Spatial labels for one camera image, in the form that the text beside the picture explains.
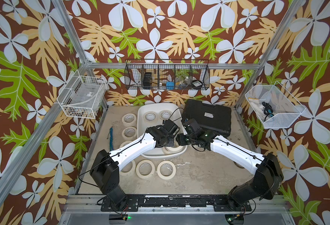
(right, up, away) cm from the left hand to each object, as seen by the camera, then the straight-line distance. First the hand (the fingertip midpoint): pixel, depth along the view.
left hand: (170, 139), depth 83 cm
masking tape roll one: (-29, +2, +19) cm, 35 cm away
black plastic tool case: (+35, +14, +21) cm, 43 cm away
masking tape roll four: (-13, +11, +24) cm, 30 cm away
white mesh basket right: (+62, +18, -3) cm, 64 cm away
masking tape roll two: (-32, +12, +28) cm, 44 cm away
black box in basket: (-16, +40, +15) cm, 46 cm away
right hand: (+5, +1, 0) cm, 5 cm away
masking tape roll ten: (-2, -19, +3) cm, 20 cm away
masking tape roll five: (-3, +16, +31) cm, 35 cm away
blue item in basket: (0, +36, +11) cm, 37 cm away
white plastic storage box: (-13, +16, +28) cm, 35 cm away
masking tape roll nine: (-15, -19, +3) cm, 25 cm away
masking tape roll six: (0, -6, -4) cm, 7 cm away
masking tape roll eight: (-25, -18, 0) cm, 31 cm away
